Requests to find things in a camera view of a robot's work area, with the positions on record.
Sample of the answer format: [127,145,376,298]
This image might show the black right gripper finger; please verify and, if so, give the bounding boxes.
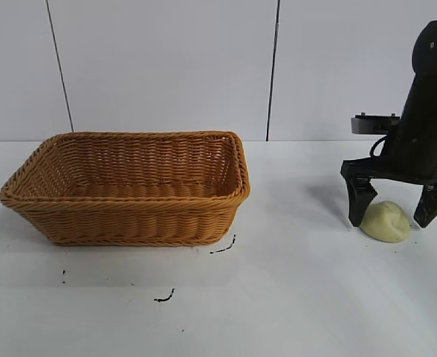
[346,178,379,228]
[412,182,437,229]

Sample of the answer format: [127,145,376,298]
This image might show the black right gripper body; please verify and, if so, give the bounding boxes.
[340,72,437,186]

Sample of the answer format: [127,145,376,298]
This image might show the black camera cable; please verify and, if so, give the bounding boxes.
[368,136,389,158]

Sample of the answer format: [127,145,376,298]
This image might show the brown woven wicker basket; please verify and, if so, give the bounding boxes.
[0,130,252,248]

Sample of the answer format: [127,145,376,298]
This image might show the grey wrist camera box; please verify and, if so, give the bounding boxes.
[350,112,402,135]

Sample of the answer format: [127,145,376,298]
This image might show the pale yellow egg yolk pastry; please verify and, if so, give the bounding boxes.
[359,200,412,245]

